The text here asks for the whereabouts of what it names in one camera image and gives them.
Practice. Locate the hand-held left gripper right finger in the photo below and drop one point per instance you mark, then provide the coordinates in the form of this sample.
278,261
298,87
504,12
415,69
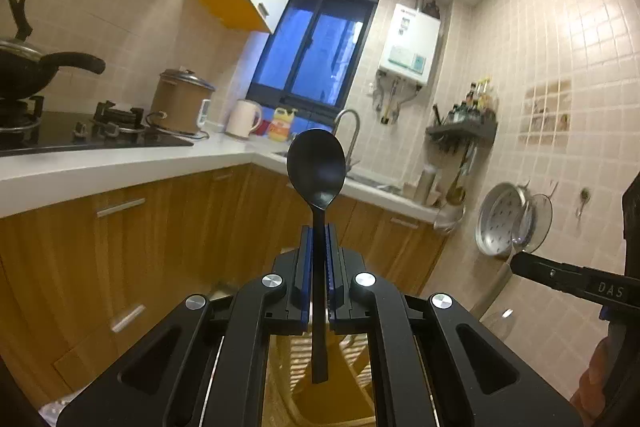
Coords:
332,268

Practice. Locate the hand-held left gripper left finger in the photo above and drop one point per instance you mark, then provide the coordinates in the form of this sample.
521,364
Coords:
304,268

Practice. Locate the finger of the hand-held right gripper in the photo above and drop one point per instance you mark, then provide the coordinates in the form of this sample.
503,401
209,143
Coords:
632,217
550,276

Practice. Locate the black spoon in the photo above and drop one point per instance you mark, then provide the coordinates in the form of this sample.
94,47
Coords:
316,167

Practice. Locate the yellow plastic utensil basket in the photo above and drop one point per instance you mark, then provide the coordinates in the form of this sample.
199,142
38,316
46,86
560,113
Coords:
350,388

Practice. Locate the person's right hand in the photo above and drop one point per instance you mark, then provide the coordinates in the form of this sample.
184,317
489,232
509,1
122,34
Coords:
594,377

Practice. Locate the glass pot lid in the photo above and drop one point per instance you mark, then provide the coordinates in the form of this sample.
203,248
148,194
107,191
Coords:
544,217

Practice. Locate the perforated metal steamer tray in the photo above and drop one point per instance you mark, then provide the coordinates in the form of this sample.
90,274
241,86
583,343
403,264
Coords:
500,222

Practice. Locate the steel sink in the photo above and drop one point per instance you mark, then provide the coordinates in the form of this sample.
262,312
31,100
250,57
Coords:
372,183

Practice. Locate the brass ladle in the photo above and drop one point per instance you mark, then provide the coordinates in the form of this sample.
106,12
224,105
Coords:
456,193

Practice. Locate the metal thermos cup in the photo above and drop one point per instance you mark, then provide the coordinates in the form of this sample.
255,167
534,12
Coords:
427,184

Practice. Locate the metal faucet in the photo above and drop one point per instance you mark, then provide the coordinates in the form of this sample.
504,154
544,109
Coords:
356,127

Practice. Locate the yellow detergent bottle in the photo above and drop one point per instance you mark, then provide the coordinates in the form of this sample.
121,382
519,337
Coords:
281,124

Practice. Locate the wooden kitchen counter cabinet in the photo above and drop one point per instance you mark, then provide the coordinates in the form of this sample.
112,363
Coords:
150,232

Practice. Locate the white electric kettle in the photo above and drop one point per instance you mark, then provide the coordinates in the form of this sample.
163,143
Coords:
241,119

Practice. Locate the metal water pipes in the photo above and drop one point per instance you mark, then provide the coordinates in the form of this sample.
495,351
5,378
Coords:
395,99

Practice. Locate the row of seasoning bottles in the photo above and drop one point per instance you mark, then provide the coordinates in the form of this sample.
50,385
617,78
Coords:
472,104

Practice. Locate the brown rice cooker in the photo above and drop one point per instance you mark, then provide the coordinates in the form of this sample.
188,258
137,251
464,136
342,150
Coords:
177,104

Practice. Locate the dark framed window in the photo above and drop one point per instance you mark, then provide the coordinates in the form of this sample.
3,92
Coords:
310,52

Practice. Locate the white gas water heater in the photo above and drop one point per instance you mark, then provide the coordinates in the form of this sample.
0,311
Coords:
407,47

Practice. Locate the black gas stove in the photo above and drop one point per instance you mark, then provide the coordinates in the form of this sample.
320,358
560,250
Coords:
60,139

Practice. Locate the black wok with lid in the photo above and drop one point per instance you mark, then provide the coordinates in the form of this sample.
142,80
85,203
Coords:
20,74

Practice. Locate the metal wall hook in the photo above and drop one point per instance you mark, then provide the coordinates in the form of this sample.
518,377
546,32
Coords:
583,197

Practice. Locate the grey wall rack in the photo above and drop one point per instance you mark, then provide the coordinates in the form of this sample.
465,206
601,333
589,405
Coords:
462,133

